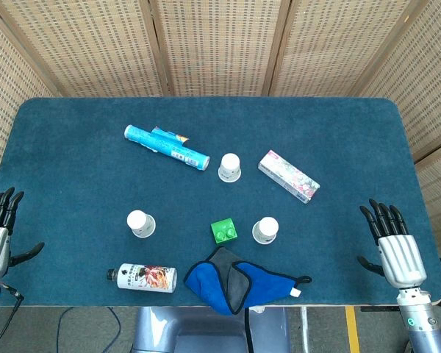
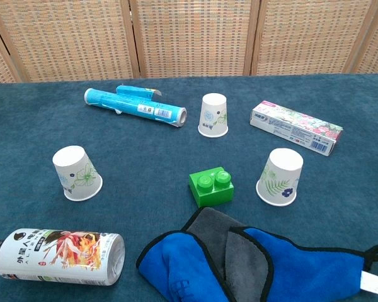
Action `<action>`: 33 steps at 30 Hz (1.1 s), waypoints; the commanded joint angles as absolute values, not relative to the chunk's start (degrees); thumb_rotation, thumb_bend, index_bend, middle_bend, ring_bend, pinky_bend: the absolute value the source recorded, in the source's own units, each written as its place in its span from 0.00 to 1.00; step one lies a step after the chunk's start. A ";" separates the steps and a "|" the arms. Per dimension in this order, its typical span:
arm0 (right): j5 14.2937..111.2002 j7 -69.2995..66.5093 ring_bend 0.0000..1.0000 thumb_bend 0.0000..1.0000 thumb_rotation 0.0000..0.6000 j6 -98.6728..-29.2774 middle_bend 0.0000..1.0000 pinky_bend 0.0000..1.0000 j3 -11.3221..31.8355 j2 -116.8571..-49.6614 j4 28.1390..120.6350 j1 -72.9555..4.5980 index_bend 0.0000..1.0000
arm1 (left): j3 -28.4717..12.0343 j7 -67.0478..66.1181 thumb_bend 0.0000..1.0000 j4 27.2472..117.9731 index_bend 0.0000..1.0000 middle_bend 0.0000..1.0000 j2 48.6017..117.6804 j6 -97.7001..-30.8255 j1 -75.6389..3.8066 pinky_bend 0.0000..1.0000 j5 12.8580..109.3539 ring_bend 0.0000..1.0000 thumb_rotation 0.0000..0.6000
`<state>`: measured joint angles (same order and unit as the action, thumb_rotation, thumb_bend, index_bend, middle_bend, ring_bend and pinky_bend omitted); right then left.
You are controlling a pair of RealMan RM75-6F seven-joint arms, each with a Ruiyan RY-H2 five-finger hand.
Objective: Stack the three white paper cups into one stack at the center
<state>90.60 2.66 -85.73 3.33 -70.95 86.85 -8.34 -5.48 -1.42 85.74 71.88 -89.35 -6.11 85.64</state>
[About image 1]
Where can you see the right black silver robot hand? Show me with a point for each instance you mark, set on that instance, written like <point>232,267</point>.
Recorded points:
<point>400,253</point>

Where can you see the white floral paper cup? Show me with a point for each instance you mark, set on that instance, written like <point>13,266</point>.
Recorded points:
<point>265,229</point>
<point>139,222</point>
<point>229,167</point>

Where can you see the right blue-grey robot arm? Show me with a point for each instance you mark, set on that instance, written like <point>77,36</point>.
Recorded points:
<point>420,323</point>

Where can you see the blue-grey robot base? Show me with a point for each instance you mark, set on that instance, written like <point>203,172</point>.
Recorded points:
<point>191,331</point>

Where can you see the blue felt table cover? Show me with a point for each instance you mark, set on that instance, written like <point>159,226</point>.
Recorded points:
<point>77,176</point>

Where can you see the white table leg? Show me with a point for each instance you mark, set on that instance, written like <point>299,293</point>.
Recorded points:
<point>304,331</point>

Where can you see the floral toothpaste box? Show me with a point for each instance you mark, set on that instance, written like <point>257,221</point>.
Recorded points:
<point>288,176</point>

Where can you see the white labelled drink bottle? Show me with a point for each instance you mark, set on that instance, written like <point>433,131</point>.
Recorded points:
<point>147,277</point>

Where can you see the green toy building block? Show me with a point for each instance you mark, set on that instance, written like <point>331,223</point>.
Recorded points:
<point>224,231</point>

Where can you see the blue plastic wrap roll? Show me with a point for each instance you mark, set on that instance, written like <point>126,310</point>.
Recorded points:
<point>165,146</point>

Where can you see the blue and grey cloth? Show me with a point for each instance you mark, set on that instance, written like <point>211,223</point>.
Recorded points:
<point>206,283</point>

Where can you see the woven bamboo folding screen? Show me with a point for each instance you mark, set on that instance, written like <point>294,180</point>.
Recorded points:
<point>220,44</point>

